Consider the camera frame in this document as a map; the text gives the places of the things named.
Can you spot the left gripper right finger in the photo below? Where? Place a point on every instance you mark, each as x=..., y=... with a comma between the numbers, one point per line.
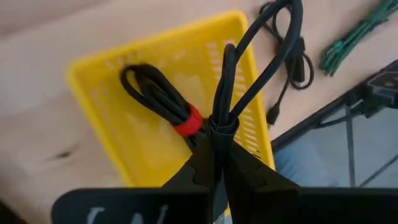
x=248, y=180

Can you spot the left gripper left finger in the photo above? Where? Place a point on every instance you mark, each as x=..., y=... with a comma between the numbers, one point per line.
x=202, y=168

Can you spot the yellow plastic basket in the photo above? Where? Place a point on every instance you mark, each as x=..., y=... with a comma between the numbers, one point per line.
x=140, y=140

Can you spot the black metal table frame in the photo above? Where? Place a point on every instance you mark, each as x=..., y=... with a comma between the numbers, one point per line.
x=311, y=124

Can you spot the black table-level camera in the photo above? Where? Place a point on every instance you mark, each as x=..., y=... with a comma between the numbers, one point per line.
x=385, y=85

